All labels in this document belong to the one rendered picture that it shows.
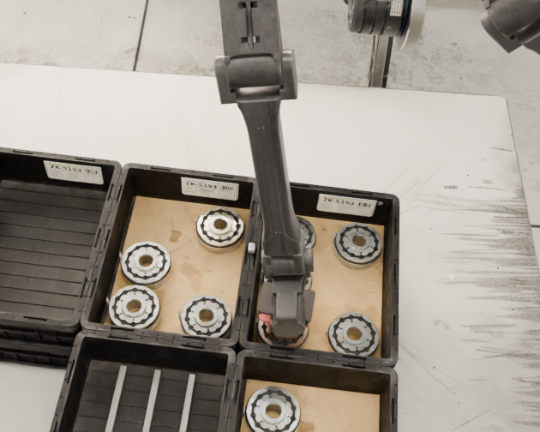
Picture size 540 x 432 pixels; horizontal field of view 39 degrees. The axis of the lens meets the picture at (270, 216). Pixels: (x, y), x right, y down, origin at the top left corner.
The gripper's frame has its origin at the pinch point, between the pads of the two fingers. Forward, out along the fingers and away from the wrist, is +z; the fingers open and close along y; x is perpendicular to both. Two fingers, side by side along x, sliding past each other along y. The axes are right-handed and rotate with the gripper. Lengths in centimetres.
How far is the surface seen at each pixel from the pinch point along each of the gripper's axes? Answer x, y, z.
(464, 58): 182, 53, 88
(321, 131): 66, 0, 17
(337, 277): 15.0, 9.4, 4.3
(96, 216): 19.3, -44.9, 4.0
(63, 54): 145, -110, 87
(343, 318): 4.0, 11.6, 1.3
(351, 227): 26.3, 10.8, 1.3
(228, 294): 6.2, -12.5, 4.0
